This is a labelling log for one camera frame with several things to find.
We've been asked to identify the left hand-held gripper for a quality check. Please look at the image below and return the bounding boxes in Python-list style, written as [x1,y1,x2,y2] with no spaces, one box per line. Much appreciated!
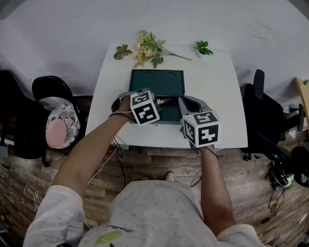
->
[110,87,161,127]

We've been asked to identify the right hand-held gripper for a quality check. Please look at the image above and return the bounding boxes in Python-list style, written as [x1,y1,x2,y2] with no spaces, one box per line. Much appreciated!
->
[177,95,221,149]

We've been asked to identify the small metal tool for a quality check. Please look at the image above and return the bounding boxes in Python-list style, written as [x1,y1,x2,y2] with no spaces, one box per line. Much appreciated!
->
[156,98,173,112]

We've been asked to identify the dark green container box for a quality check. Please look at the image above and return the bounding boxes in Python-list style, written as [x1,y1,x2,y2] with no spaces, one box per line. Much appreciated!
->
[128,68,185,126]

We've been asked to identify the person's left forearm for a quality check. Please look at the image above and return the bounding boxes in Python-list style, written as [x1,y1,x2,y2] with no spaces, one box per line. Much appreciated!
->
[51,111,135,199]

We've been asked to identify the person's right forearm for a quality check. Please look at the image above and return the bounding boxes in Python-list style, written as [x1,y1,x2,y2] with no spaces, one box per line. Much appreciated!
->
[199,144,237,237]

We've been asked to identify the person's left hand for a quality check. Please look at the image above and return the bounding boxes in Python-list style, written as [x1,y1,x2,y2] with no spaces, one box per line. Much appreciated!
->
[117,99,132,114]

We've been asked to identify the black wrist band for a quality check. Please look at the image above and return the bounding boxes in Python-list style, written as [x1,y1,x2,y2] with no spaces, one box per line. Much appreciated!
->
[108,111,135,122]

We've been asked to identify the artificial yellow flower bouquet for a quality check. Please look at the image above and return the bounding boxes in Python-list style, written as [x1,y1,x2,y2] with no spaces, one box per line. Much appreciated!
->
[132,30,193,69]

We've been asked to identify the variegated leaf potted plant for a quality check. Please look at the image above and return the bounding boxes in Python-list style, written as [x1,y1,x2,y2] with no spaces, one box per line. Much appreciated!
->
[113,44,133,61]

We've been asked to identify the black office chair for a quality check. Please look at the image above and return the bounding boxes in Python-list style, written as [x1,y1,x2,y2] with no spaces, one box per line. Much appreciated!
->
[241,68,307,162]

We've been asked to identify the floral seat cushion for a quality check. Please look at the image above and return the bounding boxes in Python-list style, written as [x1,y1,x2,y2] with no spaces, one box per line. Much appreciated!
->
[45,102,81,149]

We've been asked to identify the small green potted plant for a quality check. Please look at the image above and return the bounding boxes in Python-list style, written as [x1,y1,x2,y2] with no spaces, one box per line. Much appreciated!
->
[194,40,215,59]

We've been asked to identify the pink round pouch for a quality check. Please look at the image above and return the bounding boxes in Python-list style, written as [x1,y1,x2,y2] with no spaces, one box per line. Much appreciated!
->
[45,118,68,149]

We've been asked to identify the black and green headphones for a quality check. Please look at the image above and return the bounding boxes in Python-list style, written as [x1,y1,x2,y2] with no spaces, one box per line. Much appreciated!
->
[268,160,295,192]

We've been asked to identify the black folding chair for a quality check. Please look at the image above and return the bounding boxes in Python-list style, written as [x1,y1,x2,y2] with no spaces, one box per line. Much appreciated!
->
[31,75,88,167]

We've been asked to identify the person's light grey shirt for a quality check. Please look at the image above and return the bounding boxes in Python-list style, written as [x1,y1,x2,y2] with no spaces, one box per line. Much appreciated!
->
[23,180,266,247]

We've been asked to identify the black cable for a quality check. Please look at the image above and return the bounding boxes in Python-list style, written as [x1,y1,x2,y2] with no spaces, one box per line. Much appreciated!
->
[112,135,127,189]

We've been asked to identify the thin white floor cable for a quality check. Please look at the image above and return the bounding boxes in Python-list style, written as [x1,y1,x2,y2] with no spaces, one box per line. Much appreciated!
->
[0,163,40,213]

